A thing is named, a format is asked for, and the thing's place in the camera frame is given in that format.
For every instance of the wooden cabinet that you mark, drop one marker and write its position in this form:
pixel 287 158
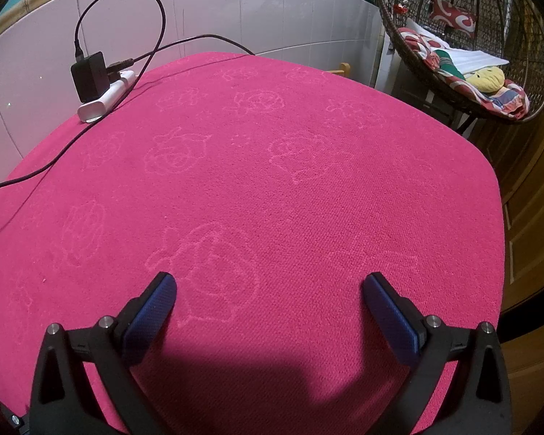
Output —
pixel 535 235

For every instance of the black plugged power adapter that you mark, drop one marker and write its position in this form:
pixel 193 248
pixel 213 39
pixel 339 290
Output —
pixel 90 77

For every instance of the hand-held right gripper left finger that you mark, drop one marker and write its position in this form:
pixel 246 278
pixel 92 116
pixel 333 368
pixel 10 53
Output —
pixel 149 317

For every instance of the yellow plush toy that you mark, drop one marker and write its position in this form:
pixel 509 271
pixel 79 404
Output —
pixel 485 79

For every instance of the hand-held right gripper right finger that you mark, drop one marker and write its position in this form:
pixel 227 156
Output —
pixel 392 321

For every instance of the white paper sheet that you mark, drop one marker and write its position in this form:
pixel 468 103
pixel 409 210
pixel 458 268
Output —
pixel 476 60

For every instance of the wicker hanging chair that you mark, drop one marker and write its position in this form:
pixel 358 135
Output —
pixel 532 77

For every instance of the patterned seat cushion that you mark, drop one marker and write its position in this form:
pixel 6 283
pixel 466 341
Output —
pixel 415 44

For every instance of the red white patterned pillow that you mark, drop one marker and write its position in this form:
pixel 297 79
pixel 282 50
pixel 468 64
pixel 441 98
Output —
pixel 453 16

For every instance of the pink patterned tablecloth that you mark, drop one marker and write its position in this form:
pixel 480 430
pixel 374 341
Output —
pixel 272 190

